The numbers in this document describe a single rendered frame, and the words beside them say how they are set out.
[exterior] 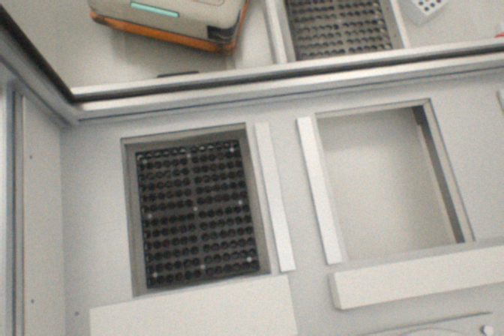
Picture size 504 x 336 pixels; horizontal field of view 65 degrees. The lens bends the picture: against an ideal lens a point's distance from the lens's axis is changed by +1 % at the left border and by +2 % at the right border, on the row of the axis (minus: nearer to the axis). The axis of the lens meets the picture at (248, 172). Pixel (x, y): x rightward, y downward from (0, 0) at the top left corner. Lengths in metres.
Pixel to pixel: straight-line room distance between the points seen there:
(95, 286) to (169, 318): 0.12
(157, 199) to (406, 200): 0.45
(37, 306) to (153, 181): 0.25
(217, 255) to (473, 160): 0.44
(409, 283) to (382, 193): 0.23
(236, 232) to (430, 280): 0.29
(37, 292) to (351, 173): 0.54
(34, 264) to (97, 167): 0.17
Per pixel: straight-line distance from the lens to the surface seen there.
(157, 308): 0.58
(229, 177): 0.68
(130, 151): 0.75
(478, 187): 0.72
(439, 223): 0.81
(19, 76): 0.56
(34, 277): 0.55
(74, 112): 0.63
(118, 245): 0.61
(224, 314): 0.57
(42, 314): 0.56
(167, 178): 0.66
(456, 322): 0.66
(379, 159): 0.79
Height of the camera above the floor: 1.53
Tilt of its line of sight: 74 degrees down
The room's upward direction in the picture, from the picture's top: 11 degrees clockwise
